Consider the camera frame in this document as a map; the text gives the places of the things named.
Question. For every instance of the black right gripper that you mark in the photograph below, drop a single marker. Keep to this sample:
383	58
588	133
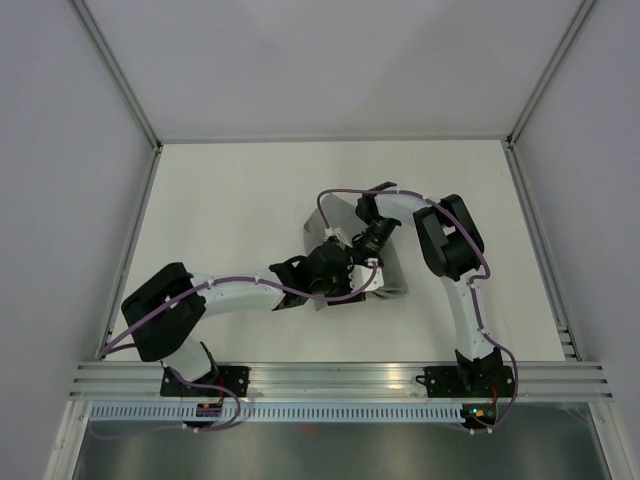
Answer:
363	256

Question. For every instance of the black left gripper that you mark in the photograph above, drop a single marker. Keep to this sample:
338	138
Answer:
346	288

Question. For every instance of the grey cloth napkin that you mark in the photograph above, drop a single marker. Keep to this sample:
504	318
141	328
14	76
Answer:
342	214

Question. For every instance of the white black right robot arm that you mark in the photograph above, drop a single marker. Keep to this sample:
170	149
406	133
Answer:
453	251

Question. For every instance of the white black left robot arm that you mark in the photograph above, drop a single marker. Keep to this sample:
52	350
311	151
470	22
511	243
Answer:
168	307

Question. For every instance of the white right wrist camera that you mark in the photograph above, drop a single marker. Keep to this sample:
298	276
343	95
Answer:
367	277

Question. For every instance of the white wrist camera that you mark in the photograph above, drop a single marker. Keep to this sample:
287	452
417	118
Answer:
337	235
367	277

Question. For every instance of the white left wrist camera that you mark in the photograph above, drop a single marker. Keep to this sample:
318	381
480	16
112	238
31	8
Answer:
337	235

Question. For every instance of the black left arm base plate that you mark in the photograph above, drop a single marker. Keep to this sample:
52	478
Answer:
233	378

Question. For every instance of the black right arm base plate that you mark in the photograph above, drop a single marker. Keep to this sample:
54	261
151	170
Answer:
448	382

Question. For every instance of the white slotted cable duct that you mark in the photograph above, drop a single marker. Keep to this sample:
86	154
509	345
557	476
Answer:
287	412

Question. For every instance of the aluminium mounting rail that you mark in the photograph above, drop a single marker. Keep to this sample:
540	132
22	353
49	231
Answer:
551	381

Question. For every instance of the right aluminium frame post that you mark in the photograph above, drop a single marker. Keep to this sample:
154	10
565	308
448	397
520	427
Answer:
577	23

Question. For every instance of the aluminium frame post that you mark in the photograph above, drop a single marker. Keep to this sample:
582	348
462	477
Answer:
99	42
577	23

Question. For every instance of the left aluminium frame post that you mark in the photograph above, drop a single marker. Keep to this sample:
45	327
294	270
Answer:
99	42

